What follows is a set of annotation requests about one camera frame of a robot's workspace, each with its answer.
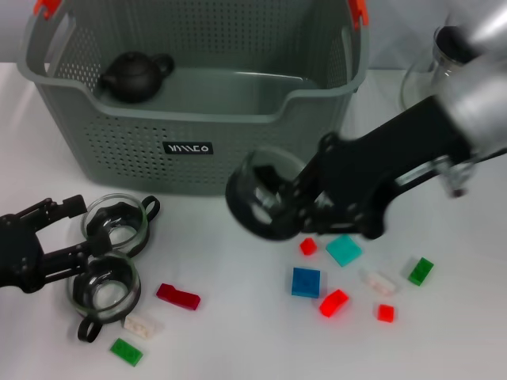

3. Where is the grey perforated storage bin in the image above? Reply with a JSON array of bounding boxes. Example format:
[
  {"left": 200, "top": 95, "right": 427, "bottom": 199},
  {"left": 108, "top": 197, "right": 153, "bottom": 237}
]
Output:
[{"left": 15, "top": 0, "right": 372, "bottom": 198}]

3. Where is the blue square brick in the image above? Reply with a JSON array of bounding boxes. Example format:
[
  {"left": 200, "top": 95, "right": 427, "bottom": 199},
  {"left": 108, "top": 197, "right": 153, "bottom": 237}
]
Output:
[{"left": 291, "top": 267, "right": 328, "bottom": 298}]

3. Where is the teal square plate brick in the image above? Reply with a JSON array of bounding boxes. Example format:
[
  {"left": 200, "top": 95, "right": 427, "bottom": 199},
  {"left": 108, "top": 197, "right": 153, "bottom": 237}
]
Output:
[{"left": 325, "top": 234, "right": 364, "bottom": 268}]

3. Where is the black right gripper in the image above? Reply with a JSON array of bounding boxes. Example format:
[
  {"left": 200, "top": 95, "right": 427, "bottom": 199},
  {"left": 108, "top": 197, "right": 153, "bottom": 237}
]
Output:
[{"left": 255, "top": 97, "right": 472, "bottom": 240}]

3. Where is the glass teacup black holder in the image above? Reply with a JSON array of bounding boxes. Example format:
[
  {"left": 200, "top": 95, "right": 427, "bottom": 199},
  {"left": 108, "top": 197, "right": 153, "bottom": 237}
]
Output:
[
  {"left": 80, "top": 192, "right": 162, "bottom": 254},
  {"left": 66, "top": 253, "right": 143, "bottom": 344},
  {"left": 224, "top": 146, "right": 306, "bottom": 242}
]

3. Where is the white brick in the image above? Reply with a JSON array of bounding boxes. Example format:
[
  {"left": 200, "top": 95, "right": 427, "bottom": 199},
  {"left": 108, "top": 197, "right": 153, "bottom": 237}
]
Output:
[
  {"left": 359, "top": 268, "right": 397, "bottom": 296},
  {"left": 123, "top": 314, "right": 164, "bottom": 340}
]

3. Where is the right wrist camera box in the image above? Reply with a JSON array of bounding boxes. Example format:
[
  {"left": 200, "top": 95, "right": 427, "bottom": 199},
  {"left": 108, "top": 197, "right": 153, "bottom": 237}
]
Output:
[{"left": 451, "top": 0, "right": 507, "bottom": 60}]

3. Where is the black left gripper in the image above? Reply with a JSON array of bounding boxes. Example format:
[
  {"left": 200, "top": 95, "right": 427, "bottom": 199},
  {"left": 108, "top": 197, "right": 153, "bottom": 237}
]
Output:
[{"left": 0, "top": 194, "right": 113, "bottom": 295}]

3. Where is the dark clay teapot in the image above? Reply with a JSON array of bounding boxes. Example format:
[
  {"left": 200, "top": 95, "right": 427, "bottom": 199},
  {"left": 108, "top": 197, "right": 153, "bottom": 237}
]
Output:
[{"left": 97, "top": 50, "right": 175, "bottom": 105}]

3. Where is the orange bin handle clip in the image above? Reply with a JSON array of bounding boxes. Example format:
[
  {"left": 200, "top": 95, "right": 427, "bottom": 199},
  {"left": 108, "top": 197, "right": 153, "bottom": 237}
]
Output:
[
  {"left": 348, "top": 0, "right": 370, "bottom": 31},
  {"left": 32, "top": 0, "right": 64, "bottom": 20}
]

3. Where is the dark red long brick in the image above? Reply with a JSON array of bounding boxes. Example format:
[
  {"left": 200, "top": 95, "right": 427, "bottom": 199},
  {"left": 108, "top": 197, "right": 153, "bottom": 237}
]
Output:
[{"left": 156, "top": 283, "right": 201, "bottom": 312}]

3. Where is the orange-red sloped brick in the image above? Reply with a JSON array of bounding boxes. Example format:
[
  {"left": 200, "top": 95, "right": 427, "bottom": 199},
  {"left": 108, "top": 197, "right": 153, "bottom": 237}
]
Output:
[{"left": 318, "top": 288, "right": 349, "bottom": 318}]

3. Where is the green thick brick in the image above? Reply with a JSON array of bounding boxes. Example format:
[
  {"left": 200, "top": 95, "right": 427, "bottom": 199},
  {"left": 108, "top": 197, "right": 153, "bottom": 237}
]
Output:
[{"left": 407, "top": 256, "right": 435, "bottom": 286}]

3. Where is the glass carafe black handle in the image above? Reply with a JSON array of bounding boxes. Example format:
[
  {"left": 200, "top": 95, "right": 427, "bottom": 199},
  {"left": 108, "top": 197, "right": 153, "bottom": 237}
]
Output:
[{"left": 399, "top": 25, "right": 476, "bottom": 116}]

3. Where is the green flat brick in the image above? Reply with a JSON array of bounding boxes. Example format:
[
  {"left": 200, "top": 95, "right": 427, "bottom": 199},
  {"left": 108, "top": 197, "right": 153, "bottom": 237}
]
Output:
[{"left": 109, "top": 336, "right": 144, "bottom": 367}]

